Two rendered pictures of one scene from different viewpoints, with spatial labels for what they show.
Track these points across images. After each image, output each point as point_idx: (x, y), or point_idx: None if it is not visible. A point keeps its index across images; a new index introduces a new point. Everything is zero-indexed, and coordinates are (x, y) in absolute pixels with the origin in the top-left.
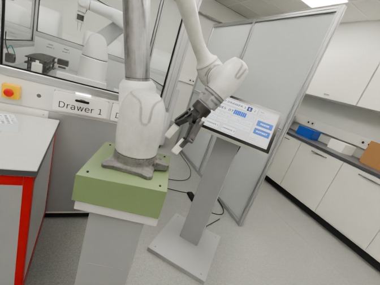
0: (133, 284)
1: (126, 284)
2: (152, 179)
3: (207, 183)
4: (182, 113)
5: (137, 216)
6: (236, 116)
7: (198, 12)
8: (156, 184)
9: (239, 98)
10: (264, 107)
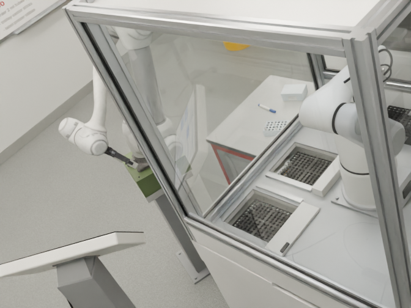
0: (196, 289)
1: (200, 285)
2: (131, 157)
3: None
4: (120, 154)
5: None
6: None
7: (119, 112)
8: (127, 156)
9: (62, 246)
10: (21, 258)
